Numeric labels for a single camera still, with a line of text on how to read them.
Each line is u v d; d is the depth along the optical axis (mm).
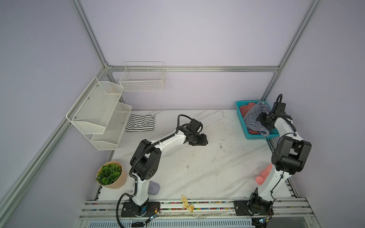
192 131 719
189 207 720
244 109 1119
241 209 729
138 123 1103
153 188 781
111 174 747
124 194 697
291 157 522
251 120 1069
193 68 930
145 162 499
